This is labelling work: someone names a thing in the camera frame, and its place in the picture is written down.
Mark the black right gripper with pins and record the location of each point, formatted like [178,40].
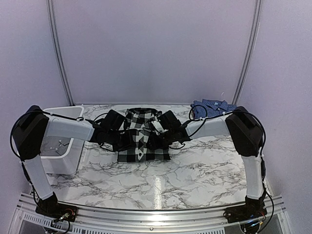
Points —
[155,144]

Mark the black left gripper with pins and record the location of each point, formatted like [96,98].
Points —
[128,143]

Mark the black white checkered shirt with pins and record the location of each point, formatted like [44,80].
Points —
[137,122]

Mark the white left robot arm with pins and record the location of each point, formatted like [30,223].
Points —
[34,125]

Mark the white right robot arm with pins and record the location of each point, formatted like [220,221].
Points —
[245,130]

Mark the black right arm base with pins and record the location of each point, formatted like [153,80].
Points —
[253,208]

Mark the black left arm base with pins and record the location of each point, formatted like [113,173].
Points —
[50,207]

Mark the folded blue checkered shirt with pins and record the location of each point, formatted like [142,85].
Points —
[210,108]

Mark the white plastic bin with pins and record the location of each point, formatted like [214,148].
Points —
[66,164]

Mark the grey cloth in bin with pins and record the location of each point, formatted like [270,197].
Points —
[54,146]

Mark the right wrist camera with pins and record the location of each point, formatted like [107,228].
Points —
[155,125]

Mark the aluminium front frame rail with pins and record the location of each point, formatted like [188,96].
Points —
[96,220]

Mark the right aluminium wall post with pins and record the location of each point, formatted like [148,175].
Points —
[249,52]

